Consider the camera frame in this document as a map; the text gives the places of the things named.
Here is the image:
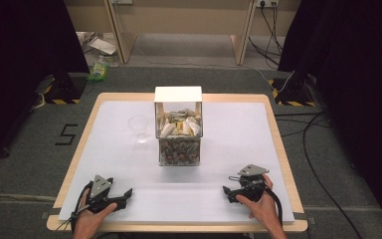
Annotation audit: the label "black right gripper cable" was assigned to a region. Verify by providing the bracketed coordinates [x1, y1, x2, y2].
[262, 185, 285, 228]

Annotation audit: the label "green packet on floor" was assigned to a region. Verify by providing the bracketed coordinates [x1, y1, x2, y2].
[87, 55, 111, 83]

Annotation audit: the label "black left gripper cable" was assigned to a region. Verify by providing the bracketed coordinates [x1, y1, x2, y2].
[55, 180, 94, 234]

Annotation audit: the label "person's left hand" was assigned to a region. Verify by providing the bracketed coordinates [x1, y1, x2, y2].
[74, 188, 118, 235]

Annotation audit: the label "white wall socket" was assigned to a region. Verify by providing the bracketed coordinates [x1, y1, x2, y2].
[256, 0, 280, 8]

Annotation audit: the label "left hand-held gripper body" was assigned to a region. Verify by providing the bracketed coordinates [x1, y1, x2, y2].
[85, 174, 129, 214]

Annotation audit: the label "person's right hand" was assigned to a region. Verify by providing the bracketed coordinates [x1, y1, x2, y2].
[235, 173, 284, 233]

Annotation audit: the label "black stand base striped tape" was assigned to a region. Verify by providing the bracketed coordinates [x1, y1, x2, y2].
[268, 74, 316, 108]
[34, 73, 88, 106]

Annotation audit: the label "white floor cable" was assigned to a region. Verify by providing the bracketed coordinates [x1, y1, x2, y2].
[135, 43, 295, 94]

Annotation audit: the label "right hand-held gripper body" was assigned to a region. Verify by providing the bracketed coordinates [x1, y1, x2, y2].
[229, 163, 275, 203]

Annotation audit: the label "pile of white papers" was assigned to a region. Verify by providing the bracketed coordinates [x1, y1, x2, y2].
[76, 31, 120, 67]

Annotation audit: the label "white table mat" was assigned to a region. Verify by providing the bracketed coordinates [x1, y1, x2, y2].
[58, 100, 295, 223]

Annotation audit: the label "beige wooden desk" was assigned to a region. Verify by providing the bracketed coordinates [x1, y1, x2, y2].
[63, 0, 301, 67]

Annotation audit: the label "clear plastic cup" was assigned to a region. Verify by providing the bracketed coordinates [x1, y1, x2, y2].
[126, 114, 151, 144]

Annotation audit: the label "light wooden table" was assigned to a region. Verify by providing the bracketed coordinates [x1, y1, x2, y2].
[46, 92, 308, 233]

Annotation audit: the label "black floor cable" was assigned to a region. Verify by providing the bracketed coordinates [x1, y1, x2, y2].
[274, 111, 366, 239]

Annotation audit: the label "black cables from wall socket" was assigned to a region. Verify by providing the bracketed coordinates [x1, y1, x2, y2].
[247, 0, 286, 70]

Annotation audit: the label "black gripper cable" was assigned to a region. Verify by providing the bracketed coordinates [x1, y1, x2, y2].
[55, 180, 94, 234]
[262, 185, 285, 228]

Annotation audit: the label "clear dispenser box white top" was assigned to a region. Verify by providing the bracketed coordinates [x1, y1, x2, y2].
[153, 86, 204, 167]

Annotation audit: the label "black curtain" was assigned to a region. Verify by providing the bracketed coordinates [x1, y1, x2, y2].
[277, 0, 382, 230]
[0, 0, 91, 168]

